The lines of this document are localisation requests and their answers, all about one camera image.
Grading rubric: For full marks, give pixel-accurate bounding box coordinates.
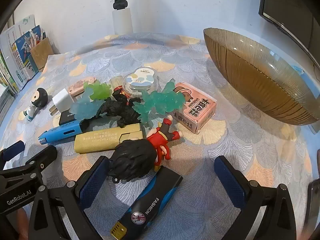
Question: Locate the green translucent toy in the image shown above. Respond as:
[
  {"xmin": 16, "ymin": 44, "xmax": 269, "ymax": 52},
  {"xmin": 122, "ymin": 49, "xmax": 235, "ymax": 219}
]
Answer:
[{"xmin": 84, "ymin": 81, "xmax": 113, "ymax": 103}]

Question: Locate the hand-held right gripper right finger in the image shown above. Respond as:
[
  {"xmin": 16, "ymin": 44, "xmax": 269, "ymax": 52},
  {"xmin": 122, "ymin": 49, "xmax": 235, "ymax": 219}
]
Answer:
[{"xmin": 214, "ymin": 156, "xmax": 304, "ymax": 240}]

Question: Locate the small black box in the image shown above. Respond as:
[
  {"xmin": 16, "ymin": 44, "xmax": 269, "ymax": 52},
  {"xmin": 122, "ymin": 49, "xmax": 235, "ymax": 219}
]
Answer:
[{"xmin": 59, "ymin": 112, "xmax": 78, "ymax": 126}]

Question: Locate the red-clothed black-haired figurine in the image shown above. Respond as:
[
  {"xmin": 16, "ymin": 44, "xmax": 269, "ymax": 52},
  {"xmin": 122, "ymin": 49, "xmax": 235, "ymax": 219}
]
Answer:
[{"xmin": 109, "ymin": 115, "xmax": 184, "ymax": 184}]

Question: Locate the blue pen-shaped device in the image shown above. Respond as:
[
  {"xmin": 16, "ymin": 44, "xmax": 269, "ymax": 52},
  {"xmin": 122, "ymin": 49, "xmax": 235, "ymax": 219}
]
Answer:
[{"xmin": 38, "ymin": 120, "xmax": 84, "ymax": 145}]

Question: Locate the fan-patterned table mat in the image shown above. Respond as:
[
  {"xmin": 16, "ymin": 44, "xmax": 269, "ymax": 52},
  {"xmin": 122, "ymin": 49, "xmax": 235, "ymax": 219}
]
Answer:
[{"xmin": 0, "ymin": 32, "xmax": 316, "ymax": 240}]

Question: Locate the round clear plastic case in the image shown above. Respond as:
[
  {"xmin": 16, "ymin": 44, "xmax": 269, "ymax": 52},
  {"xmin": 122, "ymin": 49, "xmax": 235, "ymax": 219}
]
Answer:
[{"xmin": 122, "ymin": 67, "xmax": 160, "ymax": 98}]

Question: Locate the white charger plug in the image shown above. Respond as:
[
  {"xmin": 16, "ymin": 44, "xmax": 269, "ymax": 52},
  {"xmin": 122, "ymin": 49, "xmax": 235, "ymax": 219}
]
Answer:
[{"xmin": 49, "ymin": 89, "xmax": 74, "ymax": 115}]

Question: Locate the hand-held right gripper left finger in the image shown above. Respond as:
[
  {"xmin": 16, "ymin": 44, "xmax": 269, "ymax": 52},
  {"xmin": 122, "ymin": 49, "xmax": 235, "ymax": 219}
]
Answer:
[{"xmin": 29, "ymin": 156, "xmax": 112, "ymax": 240}]

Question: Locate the teal translucent toy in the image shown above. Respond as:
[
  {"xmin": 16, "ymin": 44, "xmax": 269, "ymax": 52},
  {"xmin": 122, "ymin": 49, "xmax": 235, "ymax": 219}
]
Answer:
[{"xmin": 132, "ymin": 79, "xmax": 187, "ymax": 123}]

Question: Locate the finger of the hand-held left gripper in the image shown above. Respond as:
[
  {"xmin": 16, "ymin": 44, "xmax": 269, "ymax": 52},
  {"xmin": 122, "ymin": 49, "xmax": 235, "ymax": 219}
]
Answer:
[
  {"xmin": 0, "ymin": 145, "xmax": 58, "ymax": 180},
  {"xmin": 0, "ymin": 141, "xmax": 25, "ymax": 167}
]

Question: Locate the black and blue hair clipper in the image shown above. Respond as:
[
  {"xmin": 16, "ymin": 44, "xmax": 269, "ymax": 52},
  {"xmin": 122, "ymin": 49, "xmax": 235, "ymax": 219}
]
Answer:
[{"xmin": 111, "ymin": 165, "xmax": 183, "ymax": 240}]

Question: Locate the small pink device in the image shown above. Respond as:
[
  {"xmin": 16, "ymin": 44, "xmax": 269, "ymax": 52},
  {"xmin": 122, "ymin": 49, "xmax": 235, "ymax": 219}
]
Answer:
[{"xmin": 69, "ymin": 77, "xmax": 100, "ymax": 96}]

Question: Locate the white lamp post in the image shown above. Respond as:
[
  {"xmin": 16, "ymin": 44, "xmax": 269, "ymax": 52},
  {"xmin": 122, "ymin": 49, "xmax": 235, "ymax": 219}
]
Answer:
[{"xmin": 111, "ymin": 0, "xmax": 133, "ymax": 34}]

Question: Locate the gold ribbed glass bowl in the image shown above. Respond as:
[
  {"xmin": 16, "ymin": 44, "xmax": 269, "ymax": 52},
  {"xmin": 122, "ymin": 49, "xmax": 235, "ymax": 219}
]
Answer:
[{"xmin": 203, "ymin": 27, "xmax": 319, "ymax": 125}]

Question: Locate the cork pen holder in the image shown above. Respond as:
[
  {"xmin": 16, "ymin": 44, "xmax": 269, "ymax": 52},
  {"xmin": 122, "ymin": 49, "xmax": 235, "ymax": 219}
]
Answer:
[{"xmin": 29, "ymin": 37, "xmax": 55, "ymax": 71}]

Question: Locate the bunch of pens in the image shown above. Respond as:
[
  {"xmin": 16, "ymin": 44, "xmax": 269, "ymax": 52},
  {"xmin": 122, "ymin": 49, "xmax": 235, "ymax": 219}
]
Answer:
[{"xmin": 25, "ymin": 29, "xmax": 47, "ymax": 48}]

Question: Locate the black dragon toy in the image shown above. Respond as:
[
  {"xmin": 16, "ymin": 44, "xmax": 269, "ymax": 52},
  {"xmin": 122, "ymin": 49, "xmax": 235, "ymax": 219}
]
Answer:
[{"xmin": 96, "ymin": 87, "xmax": 143, "ymax": 127}]

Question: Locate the black monitor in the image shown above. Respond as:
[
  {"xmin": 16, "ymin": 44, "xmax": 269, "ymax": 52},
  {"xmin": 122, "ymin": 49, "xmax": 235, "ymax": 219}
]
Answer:
[{"xmin": 259, "ymin": 0, "xmax": 320, "ymax": 68}]

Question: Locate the black post clamp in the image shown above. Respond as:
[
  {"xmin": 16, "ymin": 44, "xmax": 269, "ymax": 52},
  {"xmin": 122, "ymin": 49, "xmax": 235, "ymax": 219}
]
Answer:
[{"xmin": 112, "ymin": 0, "xmax": 129, "ymax": 10}]

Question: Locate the gold rectangular case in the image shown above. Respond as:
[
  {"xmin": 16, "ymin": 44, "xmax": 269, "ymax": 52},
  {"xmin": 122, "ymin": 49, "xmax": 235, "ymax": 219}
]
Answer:
[{"xmin": 74, "ymin": 123, "xmax": 143, "ymax": 154}]

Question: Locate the small black-headed figurine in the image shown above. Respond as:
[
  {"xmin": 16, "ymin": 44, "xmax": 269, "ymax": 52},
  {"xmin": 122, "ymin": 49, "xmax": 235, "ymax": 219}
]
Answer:
[{"xmin": 24, "ymin": 88, "xmax": 48, "ymax": 122}]

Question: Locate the pink card box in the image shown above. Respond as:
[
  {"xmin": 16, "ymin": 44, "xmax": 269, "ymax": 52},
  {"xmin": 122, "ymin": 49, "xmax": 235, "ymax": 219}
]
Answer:
[{"xmin": 172, "ymin": 82, "xmax": 217, "ymax": 133}]

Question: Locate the row of upright books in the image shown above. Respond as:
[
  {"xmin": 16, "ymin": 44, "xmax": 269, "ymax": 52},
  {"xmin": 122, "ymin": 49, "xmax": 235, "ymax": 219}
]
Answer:
[{"xmin": 0, "ymin": 15, "xmax": 42, "ymax": 95}]

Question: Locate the stack of flat books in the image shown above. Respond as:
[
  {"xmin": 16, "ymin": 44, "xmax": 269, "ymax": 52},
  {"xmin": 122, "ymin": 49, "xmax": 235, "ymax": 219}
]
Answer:
[{"xmin": 0, "ymin": 85, "xmax": 16, "ymax": 120}]

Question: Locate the blue translucent toy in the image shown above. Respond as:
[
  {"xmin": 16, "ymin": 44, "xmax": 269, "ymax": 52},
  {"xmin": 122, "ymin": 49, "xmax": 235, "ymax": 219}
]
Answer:
[{"xmin": 69, "ymin": 95, "xmax": 105, "ymax": 120}]

